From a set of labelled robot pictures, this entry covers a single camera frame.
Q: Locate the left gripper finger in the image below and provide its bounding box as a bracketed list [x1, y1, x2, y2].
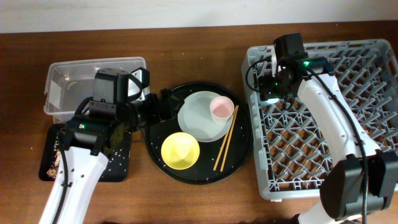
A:
[160, 88, 184, 106]
[160, 106, 181, 122]

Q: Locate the yellow bowl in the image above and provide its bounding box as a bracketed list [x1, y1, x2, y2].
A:
[161, 132, 200, 170]

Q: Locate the pink plastic cup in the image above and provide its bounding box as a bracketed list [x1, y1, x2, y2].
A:
[210, 96, 234, 124]

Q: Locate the food scraps pile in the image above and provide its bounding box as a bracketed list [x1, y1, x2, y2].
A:
[46, 141, 62, 180]

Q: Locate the blue plastic cup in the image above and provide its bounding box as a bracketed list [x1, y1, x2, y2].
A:
[262, 98, 280, 105]

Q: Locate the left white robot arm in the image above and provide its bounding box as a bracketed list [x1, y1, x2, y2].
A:
[40, 67, 184, 223]

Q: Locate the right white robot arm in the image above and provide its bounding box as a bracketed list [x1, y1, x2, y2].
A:
[257, 57, 397, 223]

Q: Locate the grey dishwasher rack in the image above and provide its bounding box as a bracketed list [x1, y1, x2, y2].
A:
[241, 39, 397, 201]

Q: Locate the clear plastic waste bin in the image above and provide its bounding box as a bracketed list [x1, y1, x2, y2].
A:
[44, 57, 146, 123]

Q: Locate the light grey plate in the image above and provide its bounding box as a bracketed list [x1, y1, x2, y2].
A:
[178, 91, 232, 142]

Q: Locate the round black serving tray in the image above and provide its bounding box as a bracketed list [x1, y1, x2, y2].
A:
[144, 82, 253, 185]

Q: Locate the wooden chopstick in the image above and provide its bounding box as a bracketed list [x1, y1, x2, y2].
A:
[220, 105, 239, 172]
[212, 105, 239, 172]

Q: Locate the black rectangular tray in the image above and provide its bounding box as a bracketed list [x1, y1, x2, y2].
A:
[39, 124, 131, 182]

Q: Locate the black camera cable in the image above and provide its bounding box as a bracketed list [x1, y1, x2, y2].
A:
[244, 55, 280, 94]

